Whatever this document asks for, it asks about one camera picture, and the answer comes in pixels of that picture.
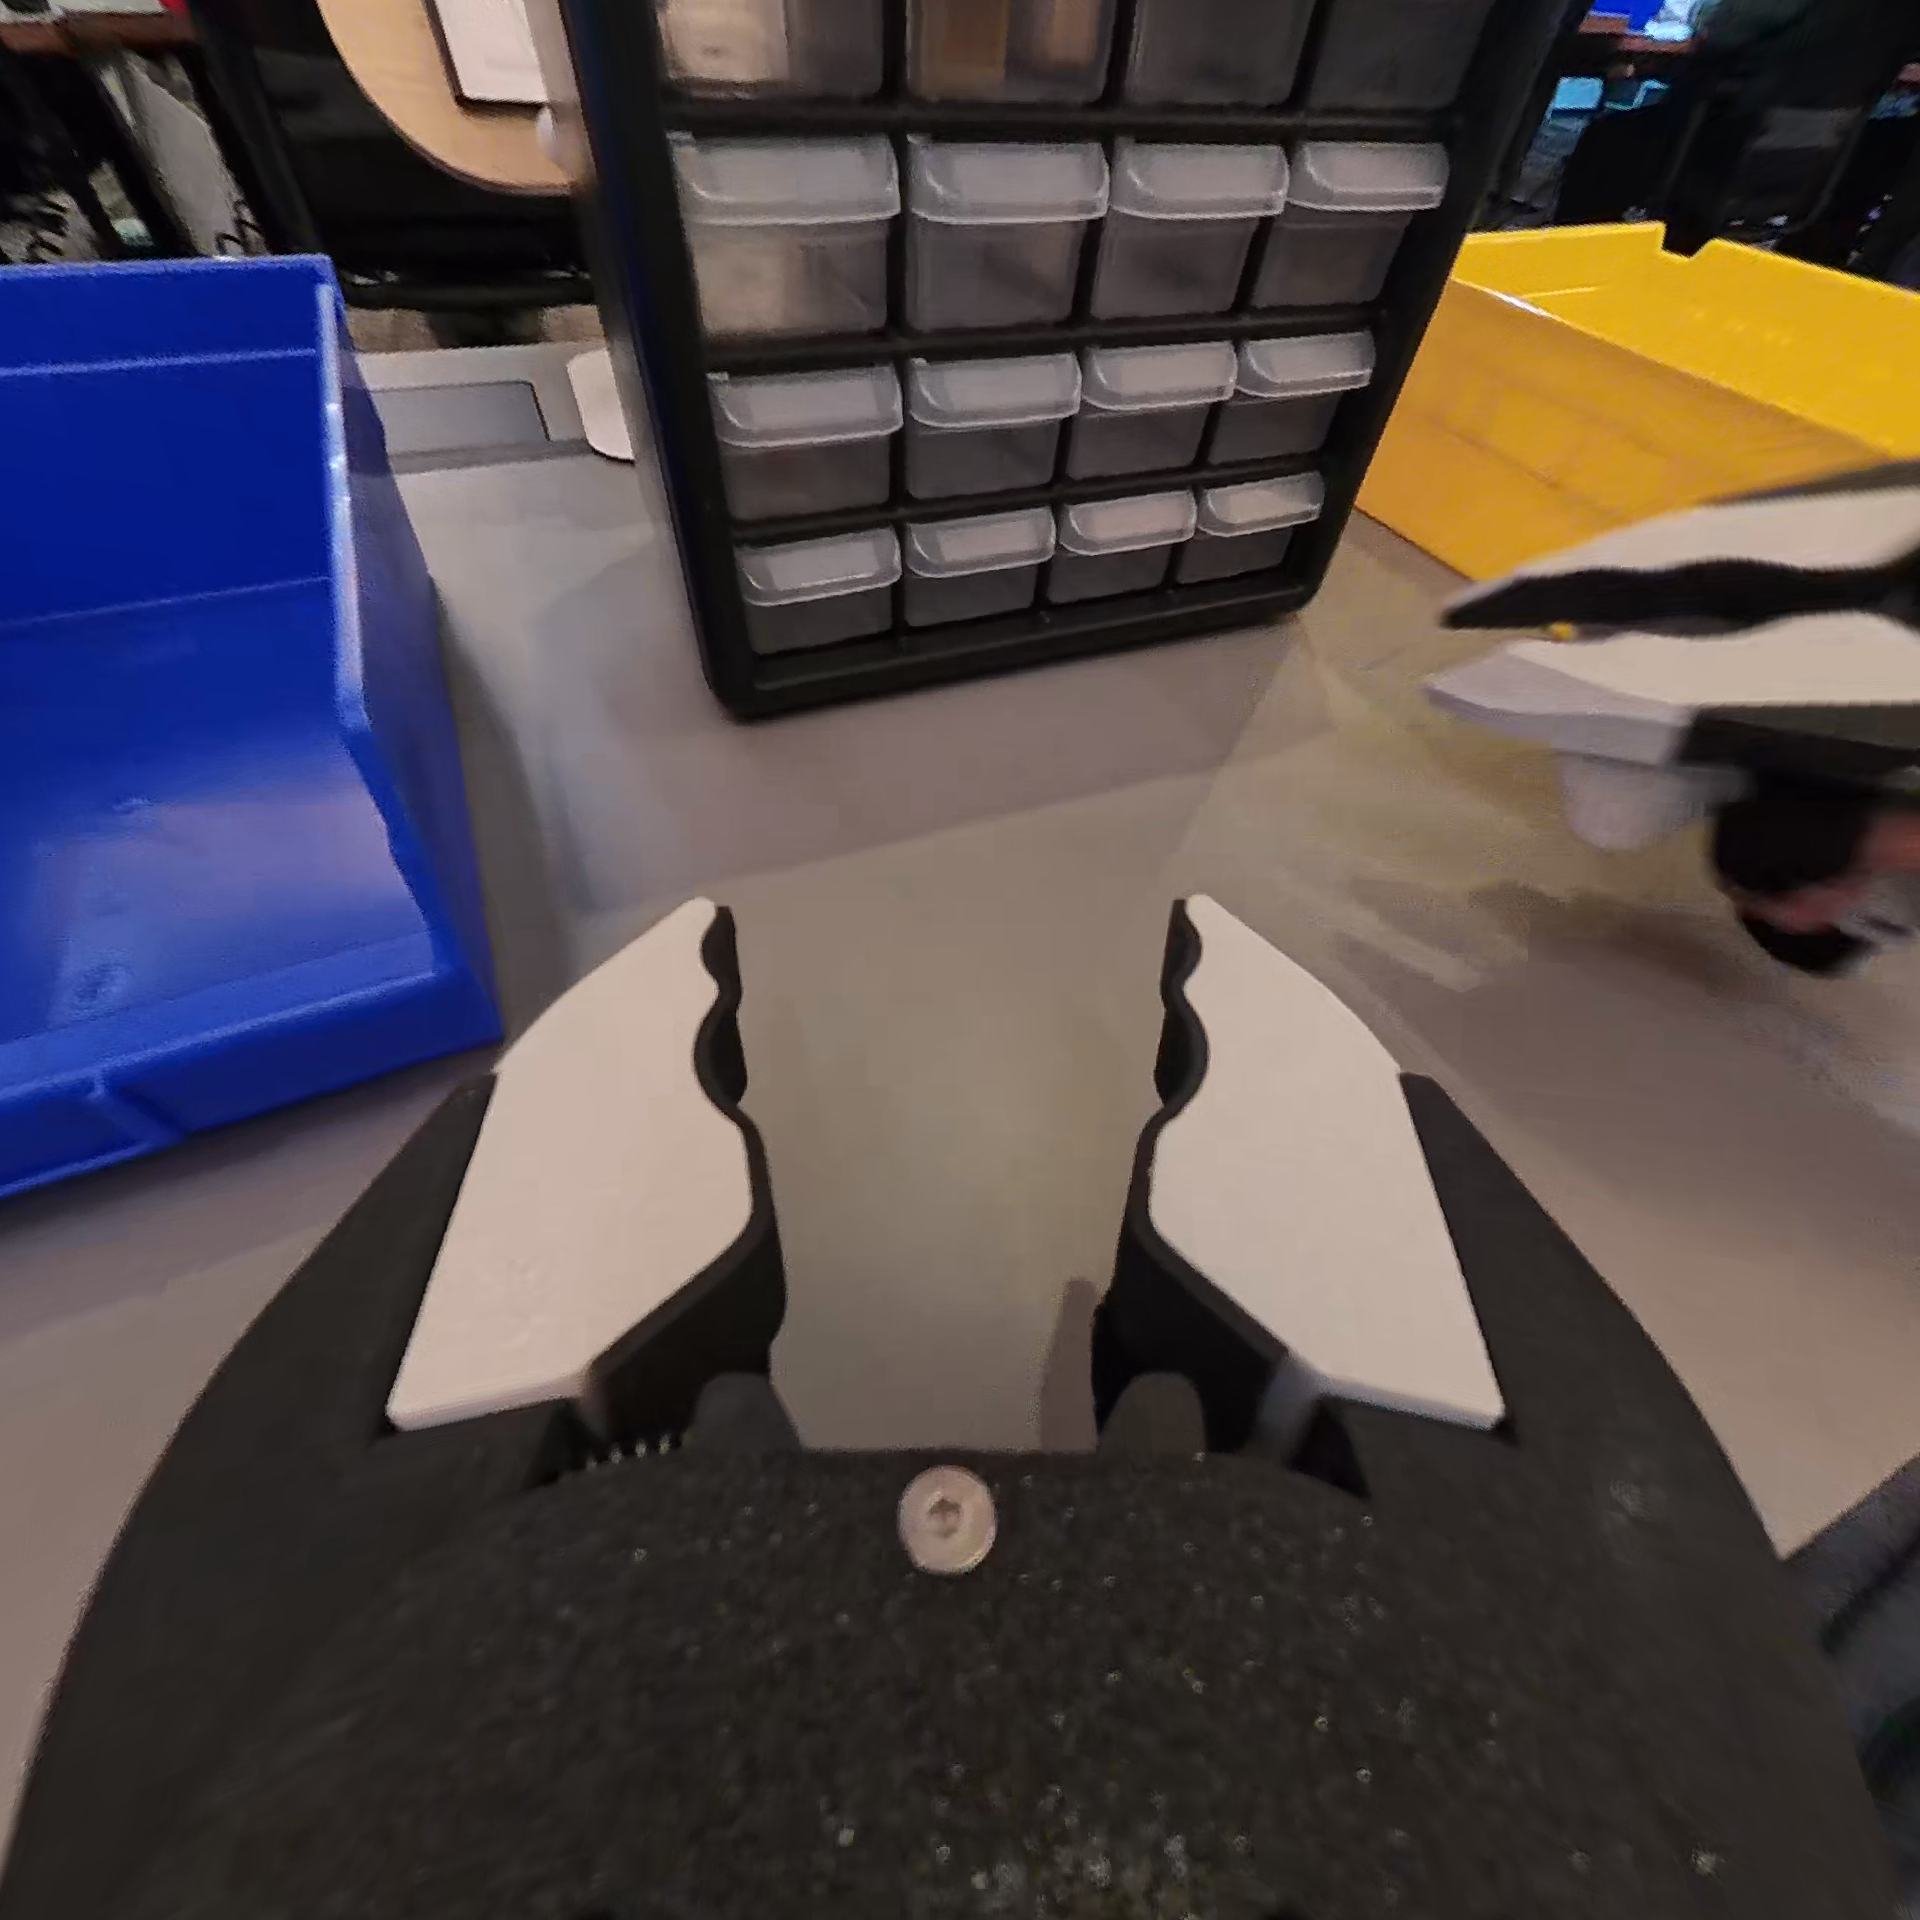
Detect blue plastic bin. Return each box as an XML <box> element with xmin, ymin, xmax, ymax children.
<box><xmin>0</xmin><ymin>257</ymin><xmax>505</xmax><ymax>1203</ymax></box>

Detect set of clear cabinet drawers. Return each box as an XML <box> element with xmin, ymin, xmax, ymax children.
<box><xmin>656</xmin><ymin>0</ymin><xmax>1454</xmax><ymax>656</ymax></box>

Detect person's right hand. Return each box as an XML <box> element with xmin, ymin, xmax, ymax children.
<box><xmin>1762</xmin><ymin>816</ymin><xmax>1920</xmax><ymax>939</ymax></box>

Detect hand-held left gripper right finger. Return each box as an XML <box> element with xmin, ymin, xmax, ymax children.
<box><xmin>1092</xmin><ymin>893</ymin><xmax>1506</xmax><ymax>1467</ymax></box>

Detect yellow plastic bin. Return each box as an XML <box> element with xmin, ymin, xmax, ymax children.
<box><xmin>1351</xmin><ymin>222</ymin><xmax>1920</xmax><ymax>588</ymax></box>

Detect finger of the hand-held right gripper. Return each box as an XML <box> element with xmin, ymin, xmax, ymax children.
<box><xmin>1423</xmin><ymin>609</ymin><xmax>1920</xmax><ymax>770</ymax></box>
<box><xmin>1441</xmin><ymin>464</ymin><xmax>1920</xmax><ymax>636</ymax></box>

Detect person's blue jeans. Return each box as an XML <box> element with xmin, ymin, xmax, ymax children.
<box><xmin>1785</xmin><ymin>1486</ymin><xmax>1920</xmax><ymax>1801</ymax></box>

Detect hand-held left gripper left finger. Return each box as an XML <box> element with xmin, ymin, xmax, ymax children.
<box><xmin>385</xmin><ymin>896</ymin><xmax>790</xmax><ymax>1445</ymax></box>

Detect printed instruction sheet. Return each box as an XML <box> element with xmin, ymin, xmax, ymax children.
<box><xmin>423</xmin><ymin>0</ymin><xmax>561</xmax><ymax>109</ymax></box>

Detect black drawer cabinet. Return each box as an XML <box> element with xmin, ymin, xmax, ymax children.
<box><xmin>563</xmin><ymin>0</ymin><xmax>1510</xmax><ymax>725</ymax></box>

